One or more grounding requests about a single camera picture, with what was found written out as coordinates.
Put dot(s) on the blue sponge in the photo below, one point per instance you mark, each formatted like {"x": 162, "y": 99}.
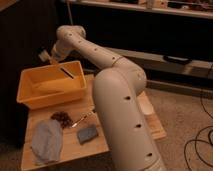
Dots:
{"x": 87, "y": 134}

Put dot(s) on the grey lower shelf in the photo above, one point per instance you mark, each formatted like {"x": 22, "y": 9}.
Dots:
{"x": 166, "y": 60}

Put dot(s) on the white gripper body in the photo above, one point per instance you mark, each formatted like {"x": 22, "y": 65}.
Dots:
{"x": 44, "y": 56}

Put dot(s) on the brown grape bunch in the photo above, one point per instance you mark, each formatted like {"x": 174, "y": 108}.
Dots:
{"x": 63, "y": 118}

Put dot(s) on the blue grey cloth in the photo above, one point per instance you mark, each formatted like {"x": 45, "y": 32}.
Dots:
{"x": 46, "y": 143}

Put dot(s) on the wooden table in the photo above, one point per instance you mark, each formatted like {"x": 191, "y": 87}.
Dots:
{"x": 71, "y": 149}

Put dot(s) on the yellow plastic tray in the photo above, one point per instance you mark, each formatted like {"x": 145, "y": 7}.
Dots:
{"x": 47, "y": 85}

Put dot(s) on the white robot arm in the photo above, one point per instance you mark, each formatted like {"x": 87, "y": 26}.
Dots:
{"x": 115, "y": 91}

